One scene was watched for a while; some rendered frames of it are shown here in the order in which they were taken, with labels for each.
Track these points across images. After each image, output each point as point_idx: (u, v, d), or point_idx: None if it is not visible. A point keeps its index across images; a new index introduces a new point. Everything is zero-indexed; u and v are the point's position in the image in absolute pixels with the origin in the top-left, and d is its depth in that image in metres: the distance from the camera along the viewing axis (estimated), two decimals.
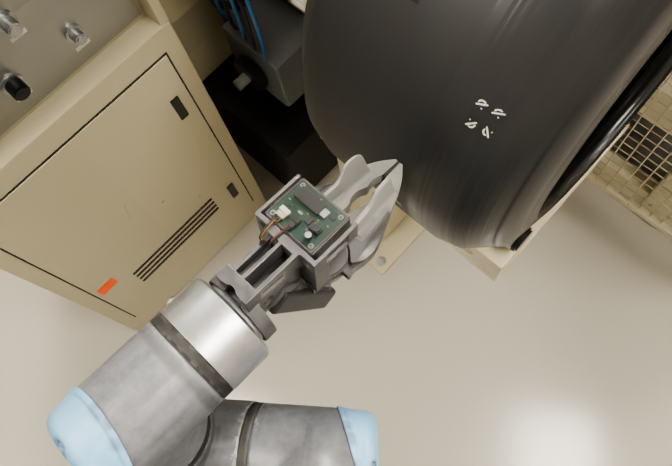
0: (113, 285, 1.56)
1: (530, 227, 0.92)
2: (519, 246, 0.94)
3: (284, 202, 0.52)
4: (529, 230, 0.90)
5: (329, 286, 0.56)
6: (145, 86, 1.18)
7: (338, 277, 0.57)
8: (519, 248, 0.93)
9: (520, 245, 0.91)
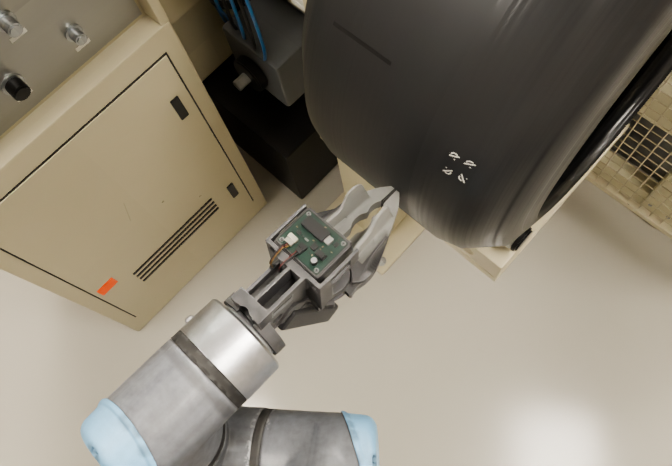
0: (113, 285, 1.56)
1: (512, 249, 0.93)
2: (523, 239, 0.90)
3: (292, 230, 0.58)
4: None
5: (332, 304, 0.61)
6: (145, 86, 1.18)
7: (341, 295, 0.63)
8: (525, 238, 0.90)
9: (530, 234, 0.92)
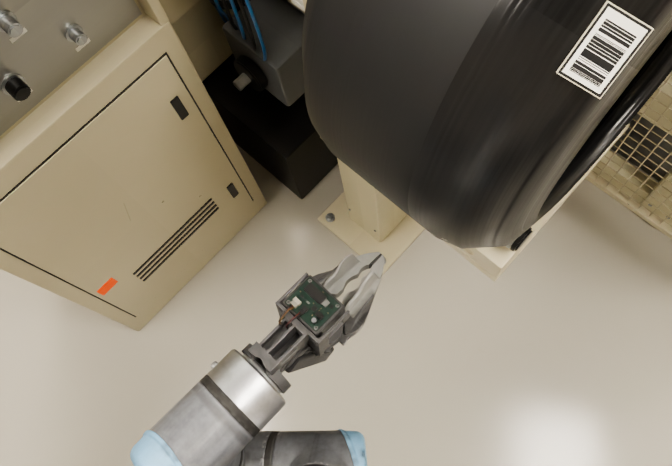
0: (113, 285, 1.56)
1: (517, 241, 0.90)
2: (531, 230, 0.92)
3: (296, 294, 0.73)
4: (513, 250, 0.91)
5: (329, 351, 0.76)
6: (145, 86, 1.18)
7: (335, 343, 0.77)
8: (532, 231, 0.92)
9: (521, 245, 0.93)
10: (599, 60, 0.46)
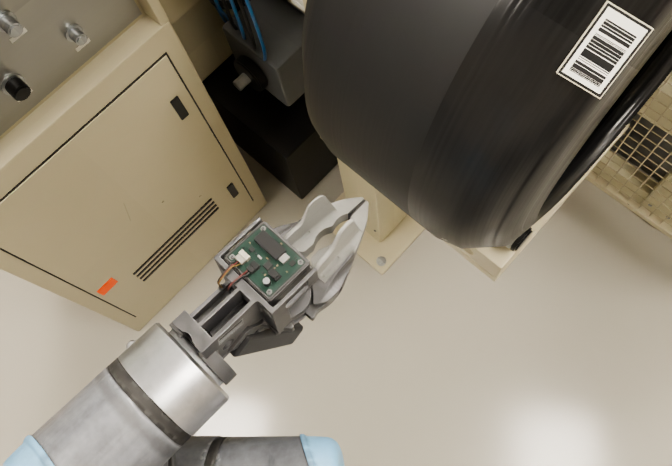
0: (113, 285, 1.56)
1: (517, 241, 0.90)
2: (531, 230, 0.92)
3: (244, 246, 0.52)
4: (513, 250, 0.91)
5: (291, 328, 0.56)
6: (145, 86, 1.18)
7: (301, 318, 0.57)
8: (532, 231, 0.92)
9: (521, 245, 0.93)
10: (599, 60, 0.46)
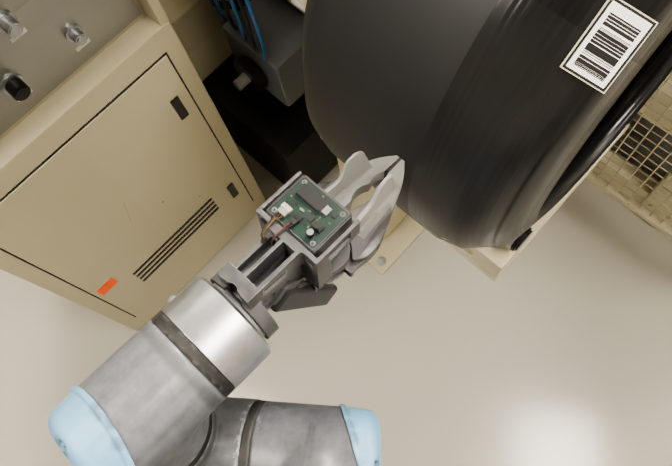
0: (113, 285, 1.56)
1: (515, 243, 0.90)
2: (531, 230, 0.91)
3: (286, 199, 0.52)
4: (513, 251, 0.92)
5: (331, 283, 0.56)
6: (145, 86, 1.18)
7: (340, 274, 0.57)
8: (532, 231, 0.92)
9: (522, 244, 0.93)
10: (603, 54, 0.46)
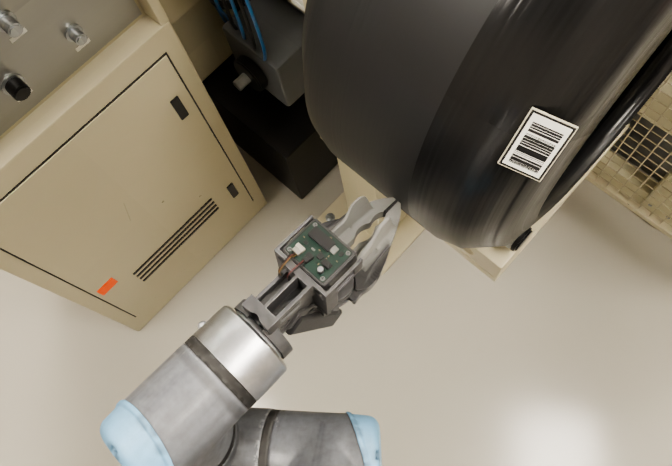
0: (113, 285, 1.56)
1: None
2: (519, 244, 0.90)
3: (299, 240, 0.61)
4: (524, 239, 0.94)
5: (337, 310, 0.64)
6: (145, 86, 1.18)
7: (345, 302, 0.66)
8: (521, 243, 0.90)
9: (530, 233, 0.92)
10: (533, 153, 0.51)
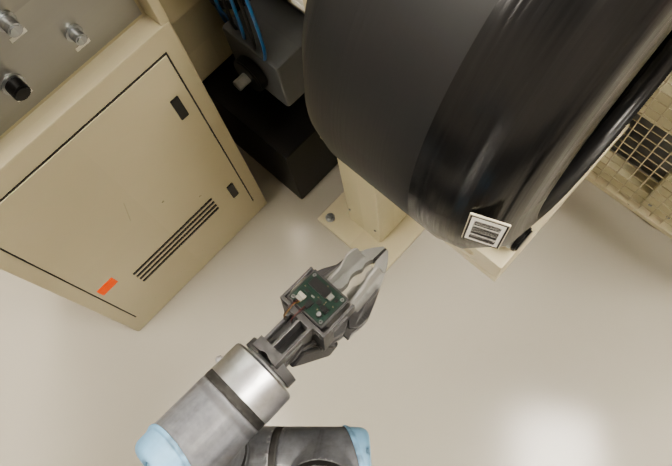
0: (113, 285, 1.56)
1: None
2: (519, 244, 0.90)
3: (301, 288, 0.72)
4: (524, 239, 0.94)
5: (333, 346, 0.76)
6: (145, 86, 1.18)
7: (340, 338, 0.77)
8: (521, 243, 0.90)
9: (530, 233, 0.92)
10: (484, 235, 0.62)
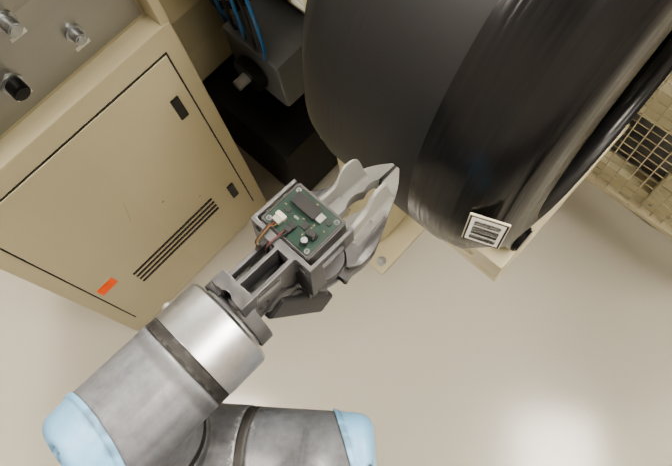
0: (113, 285, 1.56)
1: None
2: (519, 244, 0.90)
3: (280, 207, 0.52)
4: (524, 239, 0.94)
5: (325, 291, 0.56)
6: (145, 86, 1.18)
7: (334, 282, 0.57)
8: (521, 243, 0.90)
9: (530, 233, 0.92)
10: (484, 235, 0.62)
